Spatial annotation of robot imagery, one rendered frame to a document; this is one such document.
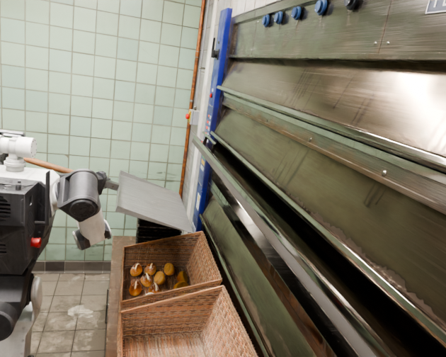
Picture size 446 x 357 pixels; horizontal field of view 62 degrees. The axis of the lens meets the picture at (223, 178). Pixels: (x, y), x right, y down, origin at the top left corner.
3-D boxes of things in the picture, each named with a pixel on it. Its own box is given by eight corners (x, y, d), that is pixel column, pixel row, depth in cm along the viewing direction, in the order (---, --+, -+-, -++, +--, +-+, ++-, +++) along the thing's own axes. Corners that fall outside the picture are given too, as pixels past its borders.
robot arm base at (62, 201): (104, 219, 125) (92, 196, 116) (65, 228, 123) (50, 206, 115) (103, 187, 135) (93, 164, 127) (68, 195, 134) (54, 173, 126)
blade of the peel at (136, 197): (115, 211, 158) (117, 205, 157) (118, 174, 209) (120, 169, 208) (193, 234, 169) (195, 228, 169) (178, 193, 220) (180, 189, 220)
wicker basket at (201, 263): (198, 268, 240) (204, 229, 233) (216, 327, 188) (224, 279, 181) (119, 268, 228) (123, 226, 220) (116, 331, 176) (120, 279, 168)
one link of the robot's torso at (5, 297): (16, 343, 116) (16, 292, 111) (-31, 344, 112) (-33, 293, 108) (37, 291, 142) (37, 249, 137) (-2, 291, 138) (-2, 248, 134)
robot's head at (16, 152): (30, 167, 120) (30, 139, 118) (-5, 163, 118) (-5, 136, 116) (36, 162, 126) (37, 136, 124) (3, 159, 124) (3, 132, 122)
